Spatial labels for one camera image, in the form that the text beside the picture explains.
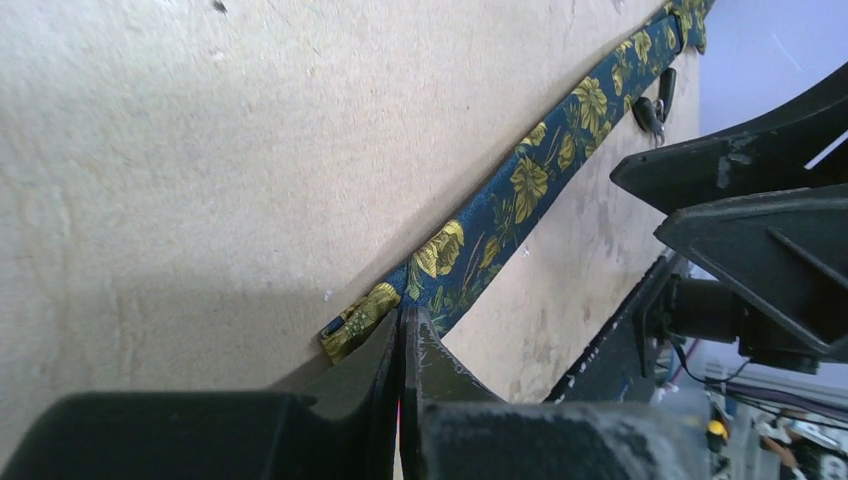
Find black handled cutters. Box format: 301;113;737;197
632;68;677;148

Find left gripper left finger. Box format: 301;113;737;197
2;312;399;479

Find blue floral tie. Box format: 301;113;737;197
319;1;713;363

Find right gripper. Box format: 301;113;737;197
610;66;847;375

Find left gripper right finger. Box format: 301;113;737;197
399;308;709;479

